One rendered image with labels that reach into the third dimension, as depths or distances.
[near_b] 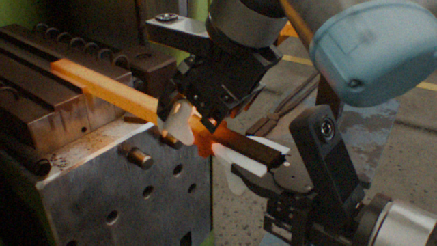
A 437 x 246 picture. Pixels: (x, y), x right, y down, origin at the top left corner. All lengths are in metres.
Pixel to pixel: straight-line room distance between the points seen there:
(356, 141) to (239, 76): 0.60
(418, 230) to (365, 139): 0.59
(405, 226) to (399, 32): 0.21
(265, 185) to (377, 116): 0.69
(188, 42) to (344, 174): 0.22
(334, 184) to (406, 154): 1.97
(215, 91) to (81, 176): 0.31
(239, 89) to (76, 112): 0.34
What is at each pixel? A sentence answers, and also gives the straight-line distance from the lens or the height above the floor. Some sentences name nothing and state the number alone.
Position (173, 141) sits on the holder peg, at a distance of 0.71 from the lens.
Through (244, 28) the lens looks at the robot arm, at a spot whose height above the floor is 1.17.
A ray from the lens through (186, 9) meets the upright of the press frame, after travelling 1.00.
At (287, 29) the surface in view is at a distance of 0.82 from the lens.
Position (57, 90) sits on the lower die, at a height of 0.99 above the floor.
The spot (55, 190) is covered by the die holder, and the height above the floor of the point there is 0.89.
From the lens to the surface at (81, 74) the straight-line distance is 0.69.
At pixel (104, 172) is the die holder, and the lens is 0.68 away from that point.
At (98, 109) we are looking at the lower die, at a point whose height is 0.95.
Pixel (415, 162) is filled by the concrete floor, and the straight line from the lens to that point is 2.32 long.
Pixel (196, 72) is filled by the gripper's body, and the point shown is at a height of 1.11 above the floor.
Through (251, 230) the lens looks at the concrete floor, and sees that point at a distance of 1.73.
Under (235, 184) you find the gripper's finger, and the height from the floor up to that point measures 0.97.
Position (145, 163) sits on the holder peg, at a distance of 0.67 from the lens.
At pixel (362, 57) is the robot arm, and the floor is 1.20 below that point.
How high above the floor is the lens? 1.29
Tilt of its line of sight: 34 degrees down
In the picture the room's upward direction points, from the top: straight up
